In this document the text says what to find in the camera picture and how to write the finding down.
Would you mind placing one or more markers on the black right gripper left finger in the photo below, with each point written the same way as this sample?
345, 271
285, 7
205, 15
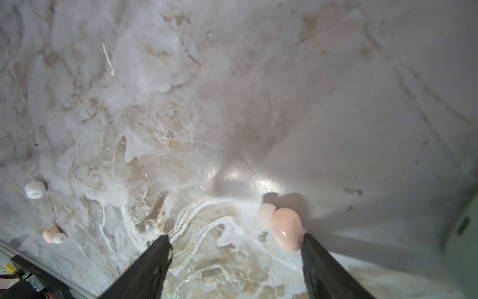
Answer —
145, 278

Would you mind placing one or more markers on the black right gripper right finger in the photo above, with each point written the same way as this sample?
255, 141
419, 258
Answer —
324, 277

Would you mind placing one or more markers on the mint green earbud charging case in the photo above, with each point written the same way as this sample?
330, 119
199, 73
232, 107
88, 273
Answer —
461, 250

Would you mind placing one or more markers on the white earbud left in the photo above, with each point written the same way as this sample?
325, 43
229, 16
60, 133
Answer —
35, 189

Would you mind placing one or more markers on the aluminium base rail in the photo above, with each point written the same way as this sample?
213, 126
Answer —
23, 278

